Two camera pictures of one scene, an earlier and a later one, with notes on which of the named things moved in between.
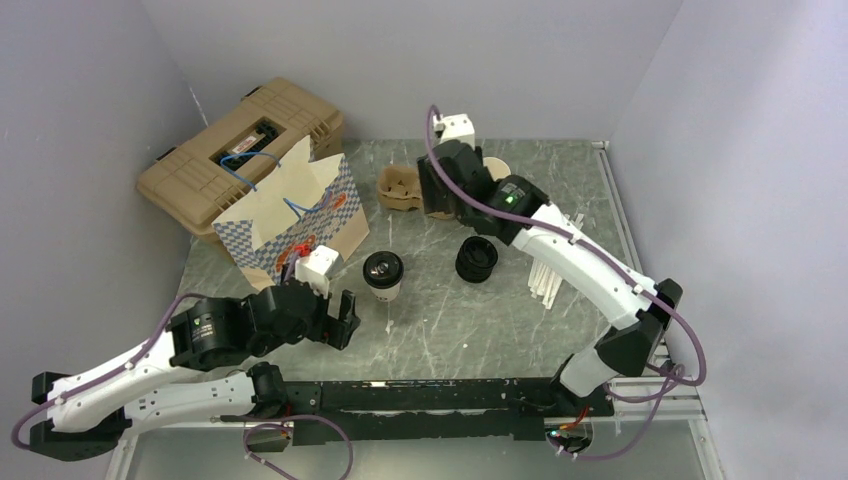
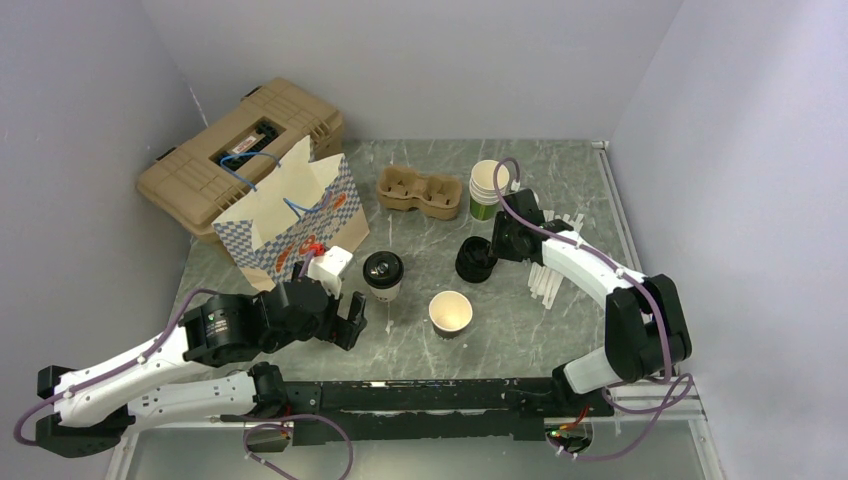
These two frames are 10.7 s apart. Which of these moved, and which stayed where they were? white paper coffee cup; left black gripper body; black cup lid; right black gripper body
Moved: right black gripper body
Stayed: white paper coffee cup; black cup lid; left black gripper body
